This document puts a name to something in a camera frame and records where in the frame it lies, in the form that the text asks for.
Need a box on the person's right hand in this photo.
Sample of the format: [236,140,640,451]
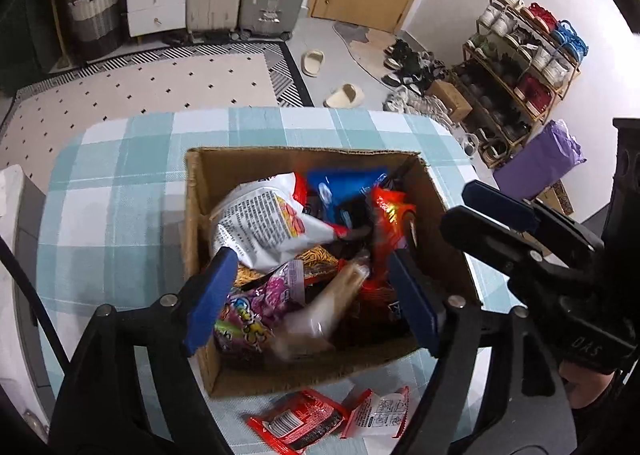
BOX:
[559,361,614,409]

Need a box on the grey beige door mat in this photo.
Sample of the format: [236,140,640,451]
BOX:
[333,22,396,82]

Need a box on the teal plaid tablecloth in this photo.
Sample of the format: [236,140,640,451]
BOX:
[34,106,526,455]

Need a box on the brown cardboard box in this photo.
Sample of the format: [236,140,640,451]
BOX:
[180,145,484,400]

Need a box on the small brown shoe box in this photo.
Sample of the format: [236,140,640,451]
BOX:
[427,80,472,123]

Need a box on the colourful candy bag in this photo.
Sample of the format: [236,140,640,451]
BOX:
[214,259,306,359]

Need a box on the beige slipper far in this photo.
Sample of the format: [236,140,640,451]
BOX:
[300,50,324,78]

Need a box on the beige slipper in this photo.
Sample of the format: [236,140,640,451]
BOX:
[323,83,364,108]
[300,50,324,78]

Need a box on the purple plastic bag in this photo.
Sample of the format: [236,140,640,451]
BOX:
[494,120,587,200]

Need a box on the white red chip bag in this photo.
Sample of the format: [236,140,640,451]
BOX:
[209,172,350,274]

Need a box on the blue snack bag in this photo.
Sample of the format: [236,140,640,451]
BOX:
[305,168,388,230]

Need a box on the beige dotted rug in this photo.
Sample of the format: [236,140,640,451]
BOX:
[1,41,312,188]

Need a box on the beige slipper near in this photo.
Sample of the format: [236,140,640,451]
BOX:
[323,83,364,108]

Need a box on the white red snack packet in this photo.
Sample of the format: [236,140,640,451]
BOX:
[341,386,410,439]

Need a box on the woven laundry basket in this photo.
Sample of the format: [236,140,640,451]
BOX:
[67,0,124,62]

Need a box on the red oreo snack pack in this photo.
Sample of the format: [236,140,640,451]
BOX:
[371,186,416,286]

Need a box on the wooden shoe rack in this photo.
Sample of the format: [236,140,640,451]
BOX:
[449,0,589,170]

